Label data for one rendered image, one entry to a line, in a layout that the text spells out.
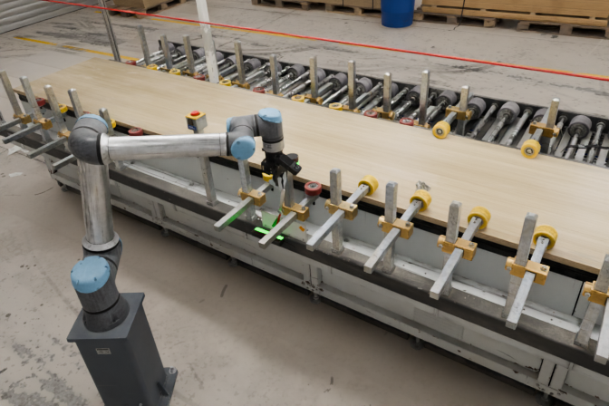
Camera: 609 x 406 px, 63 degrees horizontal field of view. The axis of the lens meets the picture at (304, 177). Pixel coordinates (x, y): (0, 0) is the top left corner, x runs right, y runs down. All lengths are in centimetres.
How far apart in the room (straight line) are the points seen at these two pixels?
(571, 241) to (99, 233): 189
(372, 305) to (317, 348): 37
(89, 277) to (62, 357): 105
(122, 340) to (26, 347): 113
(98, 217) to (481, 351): 186
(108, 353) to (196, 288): 99
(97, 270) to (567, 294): 186
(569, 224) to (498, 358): 76
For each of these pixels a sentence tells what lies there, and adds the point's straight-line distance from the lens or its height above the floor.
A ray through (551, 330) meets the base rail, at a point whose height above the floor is 70.
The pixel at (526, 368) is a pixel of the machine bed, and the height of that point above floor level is 17.
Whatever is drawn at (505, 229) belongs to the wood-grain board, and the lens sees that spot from 218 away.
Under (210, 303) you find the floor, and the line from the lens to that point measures 314.
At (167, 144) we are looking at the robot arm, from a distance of 186.
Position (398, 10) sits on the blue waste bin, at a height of 26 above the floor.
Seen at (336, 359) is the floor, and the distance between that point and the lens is 278.
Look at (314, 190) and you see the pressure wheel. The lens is 233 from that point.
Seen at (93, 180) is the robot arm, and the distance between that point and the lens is 211.
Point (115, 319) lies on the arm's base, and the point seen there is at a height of 63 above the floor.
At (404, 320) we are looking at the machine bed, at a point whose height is 17.
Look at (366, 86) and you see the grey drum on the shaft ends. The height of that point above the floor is 83.
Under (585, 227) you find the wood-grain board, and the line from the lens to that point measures 230.
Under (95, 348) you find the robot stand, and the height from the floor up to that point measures 52.
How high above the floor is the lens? 222
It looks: 33 degrees down
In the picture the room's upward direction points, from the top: 4 degrees counter-clockwise
